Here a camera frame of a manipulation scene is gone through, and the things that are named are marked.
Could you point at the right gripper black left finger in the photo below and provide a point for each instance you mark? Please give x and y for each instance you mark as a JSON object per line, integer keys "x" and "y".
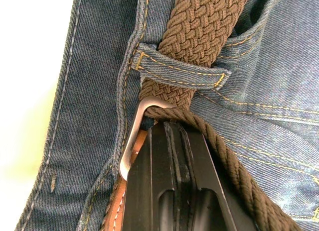
{"x": 149, "y": 186}

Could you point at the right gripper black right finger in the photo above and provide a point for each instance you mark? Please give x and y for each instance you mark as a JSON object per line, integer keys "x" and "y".
{"x": 199, "y": 191}

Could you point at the brown braided belt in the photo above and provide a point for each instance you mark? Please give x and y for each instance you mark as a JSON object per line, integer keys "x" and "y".
{"x": 194, "y": 29}

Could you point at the blue denim shorts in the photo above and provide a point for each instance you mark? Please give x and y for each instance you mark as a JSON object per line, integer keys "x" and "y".
{"x": 274, "y": 66}

